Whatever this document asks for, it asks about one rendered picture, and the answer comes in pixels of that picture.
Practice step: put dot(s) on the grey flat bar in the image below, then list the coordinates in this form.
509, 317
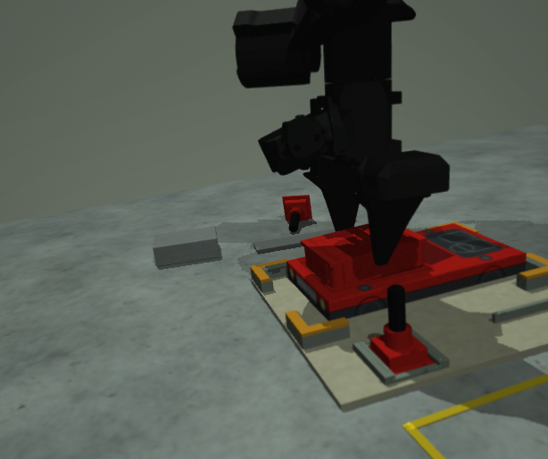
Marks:
287, 242

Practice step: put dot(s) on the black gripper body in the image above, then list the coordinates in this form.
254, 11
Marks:
383, 171

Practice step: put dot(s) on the yellow floor line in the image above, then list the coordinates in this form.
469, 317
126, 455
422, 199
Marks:
412, 426

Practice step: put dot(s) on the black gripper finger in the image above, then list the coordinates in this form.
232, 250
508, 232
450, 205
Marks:
337, 189
387, 222

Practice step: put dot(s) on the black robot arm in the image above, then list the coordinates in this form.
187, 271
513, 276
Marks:
279, 48

